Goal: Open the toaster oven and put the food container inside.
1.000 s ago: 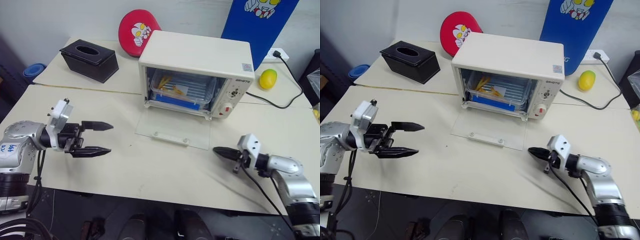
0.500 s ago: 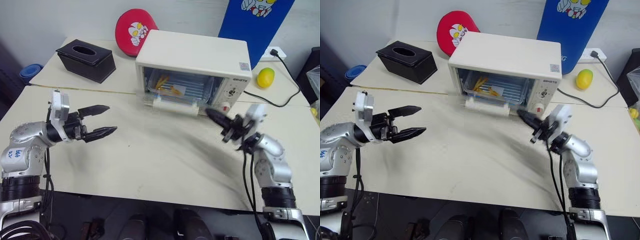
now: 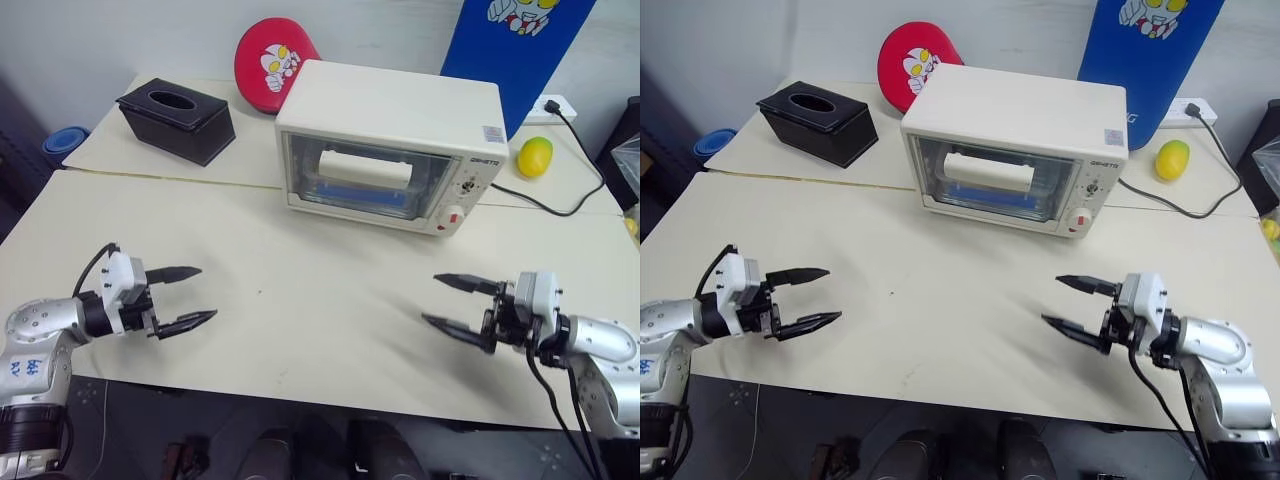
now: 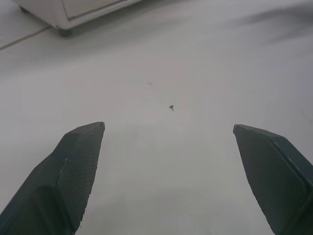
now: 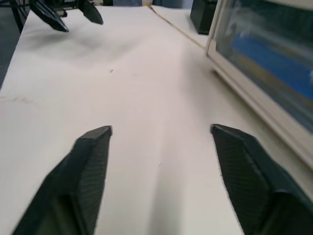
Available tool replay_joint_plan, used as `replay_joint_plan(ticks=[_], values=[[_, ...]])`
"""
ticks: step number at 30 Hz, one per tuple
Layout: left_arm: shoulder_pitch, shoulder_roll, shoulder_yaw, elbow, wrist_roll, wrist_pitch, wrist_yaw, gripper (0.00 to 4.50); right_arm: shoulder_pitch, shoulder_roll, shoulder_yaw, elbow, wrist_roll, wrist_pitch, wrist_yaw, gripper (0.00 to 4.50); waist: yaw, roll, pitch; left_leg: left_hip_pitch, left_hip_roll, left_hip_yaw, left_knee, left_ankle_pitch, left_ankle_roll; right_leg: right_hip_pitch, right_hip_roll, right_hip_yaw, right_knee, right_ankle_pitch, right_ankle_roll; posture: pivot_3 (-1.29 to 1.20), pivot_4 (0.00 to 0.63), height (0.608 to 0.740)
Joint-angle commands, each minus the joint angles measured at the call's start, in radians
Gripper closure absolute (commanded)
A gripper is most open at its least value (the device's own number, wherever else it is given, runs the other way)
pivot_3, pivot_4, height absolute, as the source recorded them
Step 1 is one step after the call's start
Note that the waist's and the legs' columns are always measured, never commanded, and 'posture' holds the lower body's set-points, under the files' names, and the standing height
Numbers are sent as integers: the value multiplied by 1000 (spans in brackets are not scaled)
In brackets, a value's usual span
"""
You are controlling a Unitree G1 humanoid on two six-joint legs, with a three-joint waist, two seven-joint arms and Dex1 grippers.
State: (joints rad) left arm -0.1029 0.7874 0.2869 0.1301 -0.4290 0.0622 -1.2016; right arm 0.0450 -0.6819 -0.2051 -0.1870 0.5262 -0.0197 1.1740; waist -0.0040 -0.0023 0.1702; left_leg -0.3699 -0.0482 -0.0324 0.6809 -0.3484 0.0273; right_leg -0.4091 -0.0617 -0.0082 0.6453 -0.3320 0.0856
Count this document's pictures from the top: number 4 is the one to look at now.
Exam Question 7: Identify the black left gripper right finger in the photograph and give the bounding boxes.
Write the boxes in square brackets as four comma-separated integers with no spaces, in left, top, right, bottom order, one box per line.
[232,123,313,235]

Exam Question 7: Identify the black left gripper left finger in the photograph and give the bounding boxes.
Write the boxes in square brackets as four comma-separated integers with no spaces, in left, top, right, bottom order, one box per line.
[0,121,106,235]

